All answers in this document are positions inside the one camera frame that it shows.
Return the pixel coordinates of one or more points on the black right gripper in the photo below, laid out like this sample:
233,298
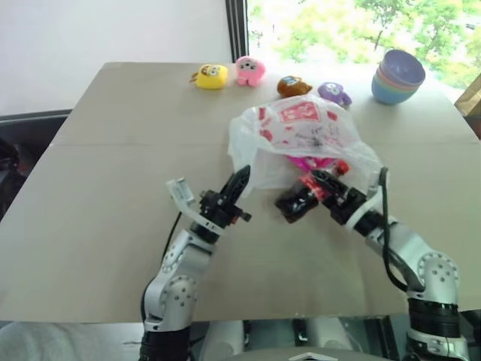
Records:
347,205

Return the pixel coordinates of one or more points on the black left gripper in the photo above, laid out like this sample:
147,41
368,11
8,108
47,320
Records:
219,212

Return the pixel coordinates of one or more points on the cola bottle with red label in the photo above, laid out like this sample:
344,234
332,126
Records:
297,201

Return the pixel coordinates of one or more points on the white red-printed plastic bag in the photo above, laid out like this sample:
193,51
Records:
300,124

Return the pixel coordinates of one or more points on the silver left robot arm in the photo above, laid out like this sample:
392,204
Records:
176,289

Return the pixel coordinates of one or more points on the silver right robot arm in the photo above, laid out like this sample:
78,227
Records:
424,263

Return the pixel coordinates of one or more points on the pink snack packet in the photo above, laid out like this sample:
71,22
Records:
312,161

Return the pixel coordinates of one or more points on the purple plush toy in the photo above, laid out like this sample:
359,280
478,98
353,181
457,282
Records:
332,92

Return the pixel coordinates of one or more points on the brown plush toy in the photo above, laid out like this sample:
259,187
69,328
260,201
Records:
291,86

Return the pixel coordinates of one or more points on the blue plastic bowl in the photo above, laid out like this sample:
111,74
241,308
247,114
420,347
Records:
389,96

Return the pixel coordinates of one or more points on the yellow plush toy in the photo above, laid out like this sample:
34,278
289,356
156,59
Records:
211,77

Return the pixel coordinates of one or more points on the green plastic bowl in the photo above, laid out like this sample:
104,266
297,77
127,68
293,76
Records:
377,80

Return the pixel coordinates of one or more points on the pink plush toy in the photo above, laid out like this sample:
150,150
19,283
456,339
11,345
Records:
250,70

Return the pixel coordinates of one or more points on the pink plastic bowl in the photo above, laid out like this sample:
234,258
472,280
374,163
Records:
380,75

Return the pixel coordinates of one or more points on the purple plastic bowl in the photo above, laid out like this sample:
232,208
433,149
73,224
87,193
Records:
402,67

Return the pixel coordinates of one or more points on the silver robot torso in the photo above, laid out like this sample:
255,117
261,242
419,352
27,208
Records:
300,340

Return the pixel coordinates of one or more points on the brown cardboard box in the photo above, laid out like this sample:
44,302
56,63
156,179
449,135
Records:
469,97

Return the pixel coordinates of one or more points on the grey fabric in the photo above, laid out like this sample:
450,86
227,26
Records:
56,342

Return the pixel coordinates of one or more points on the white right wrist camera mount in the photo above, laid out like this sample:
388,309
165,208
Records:
370,205

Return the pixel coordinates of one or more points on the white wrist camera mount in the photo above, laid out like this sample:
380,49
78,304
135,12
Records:
370,205
183,197

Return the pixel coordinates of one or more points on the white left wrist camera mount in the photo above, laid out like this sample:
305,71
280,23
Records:
183,197

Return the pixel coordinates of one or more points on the dark window frame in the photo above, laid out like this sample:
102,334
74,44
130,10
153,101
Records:
236,30

